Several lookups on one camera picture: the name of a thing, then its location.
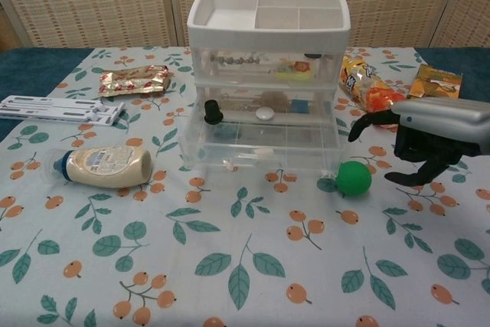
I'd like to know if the clear plastic container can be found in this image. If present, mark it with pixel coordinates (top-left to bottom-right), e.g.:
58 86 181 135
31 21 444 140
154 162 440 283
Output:
193 47 341 86
178 113 344 179
193 82 338 123

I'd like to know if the green ball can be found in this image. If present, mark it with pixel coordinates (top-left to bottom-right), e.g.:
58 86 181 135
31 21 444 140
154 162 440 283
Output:
335 161 373 198

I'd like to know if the mayonnaise squeeze bottle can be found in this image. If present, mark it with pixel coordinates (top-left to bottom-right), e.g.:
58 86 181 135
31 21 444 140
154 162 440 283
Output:
44 145 153 189

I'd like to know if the white plastic drawer organizer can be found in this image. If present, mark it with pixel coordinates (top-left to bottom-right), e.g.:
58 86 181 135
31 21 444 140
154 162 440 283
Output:
186 0 352 159

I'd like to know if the orange blue carton box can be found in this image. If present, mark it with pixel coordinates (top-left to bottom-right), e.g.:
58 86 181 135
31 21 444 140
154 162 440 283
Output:
407 63 464 101

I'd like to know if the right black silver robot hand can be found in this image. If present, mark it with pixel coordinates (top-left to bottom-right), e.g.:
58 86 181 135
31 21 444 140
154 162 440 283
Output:
347 99 490 187

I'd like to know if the small black top hat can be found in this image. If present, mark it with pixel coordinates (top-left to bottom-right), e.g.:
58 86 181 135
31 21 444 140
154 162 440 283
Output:
204 99 227 125

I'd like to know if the white toothbrush pack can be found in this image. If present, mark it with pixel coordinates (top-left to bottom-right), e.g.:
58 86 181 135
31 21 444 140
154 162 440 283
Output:
0 104 119 128
3 93 127 118

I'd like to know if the yellow orange toy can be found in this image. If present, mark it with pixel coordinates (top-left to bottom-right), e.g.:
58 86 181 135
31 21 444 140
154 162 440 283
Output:
273 60 314 80

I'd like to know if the string of beads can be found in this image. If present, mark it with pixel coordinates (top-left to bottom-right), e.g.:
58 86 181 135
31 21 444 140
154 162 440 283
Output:
212 56 266 67

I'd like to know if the gold foil snack packet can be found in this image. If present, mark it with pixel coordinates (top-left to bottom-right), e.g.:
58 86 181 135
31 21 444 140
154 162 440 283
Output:
97 65 172 98

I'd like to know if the fruit leaf print tablecloth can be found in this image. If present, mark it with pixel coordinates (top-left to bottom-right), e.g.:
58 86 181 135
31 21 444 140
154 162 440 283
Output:
0 45 490 327

